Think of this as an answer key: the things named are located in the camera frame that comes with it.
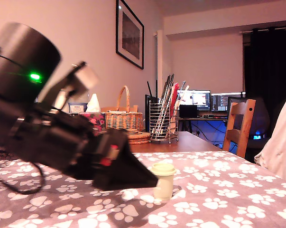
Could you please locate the pale cream coffee capsule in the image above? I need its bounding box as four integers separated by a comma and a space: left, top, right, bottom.
149, 162, 177, 201

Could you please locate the round cork trivet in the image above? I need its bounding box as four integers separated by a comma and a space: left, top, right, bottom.
128, 139, 150, 145
126, 132, 151, 141

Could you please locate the floral tissue box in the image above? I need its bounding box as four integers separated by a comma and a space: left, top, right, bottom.
80, 112, 107, 133

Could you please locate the white tissue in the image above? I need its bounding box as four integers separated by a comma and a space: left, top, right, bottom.
85, 93, 102, 114

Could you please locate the black router with antennas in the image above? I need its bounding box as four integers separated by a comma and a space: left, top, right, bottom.
145, 80, 161, 133

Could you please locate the small black box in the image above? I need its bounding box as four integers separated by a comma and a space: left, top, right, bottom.
179, 104, 198, 119

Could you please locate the red flat utensil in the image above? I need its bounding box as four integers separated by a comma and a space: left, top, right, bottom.
170, 82, 181, 114

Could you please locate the wooden computer desk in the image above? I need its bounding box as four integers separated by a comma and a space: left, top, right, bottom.
178, 115, 229, 133

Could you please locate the slim dark metal utensil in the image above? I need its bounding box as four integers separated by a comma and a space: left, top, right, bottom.
160, 73, 175, 141
157, 75, 172, 141

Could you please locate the pale wooden utensil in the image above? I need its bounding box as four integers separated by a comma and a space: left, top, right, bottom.
177, 85, 190, 110

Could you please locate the grey paw print cloth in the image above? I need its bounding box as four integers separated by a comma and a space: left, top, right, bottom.
0, 151, 286, 228

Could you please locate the computer monitor bright picture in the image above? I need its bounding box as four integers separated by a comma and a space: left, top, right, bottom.
177, 89, 212, 111

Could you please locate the computer monitor dark text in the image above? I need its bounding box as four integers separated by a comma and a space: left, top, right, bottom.
211, 92, 247, 112

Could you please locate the black framed picture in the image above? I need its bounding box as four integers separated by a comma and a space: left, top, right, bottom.
115, 0, 145, 70

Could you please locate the wooden chair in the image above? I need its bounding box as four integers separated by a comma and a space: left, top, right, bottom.
222, 99, 257, 159

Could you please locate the pale draped blanket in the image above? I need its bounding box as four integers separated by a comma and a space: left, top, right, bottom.
254, 94, 286, 185

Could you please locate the dark curtain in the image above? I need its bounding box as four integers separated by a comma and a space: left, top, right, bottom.
243, 25, 286, 143

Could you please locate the wicker basket with handle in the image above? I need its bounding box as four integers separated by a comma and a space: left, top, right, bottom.
101, 85, 144, 133

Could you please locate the chrome wire utensil rack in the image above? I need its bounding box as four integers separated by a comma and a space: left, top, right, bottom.
149, 101, 180, 145

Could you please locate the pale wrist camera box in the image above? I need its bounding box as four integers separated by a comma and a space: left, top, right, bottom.
37, 61, 100, 114

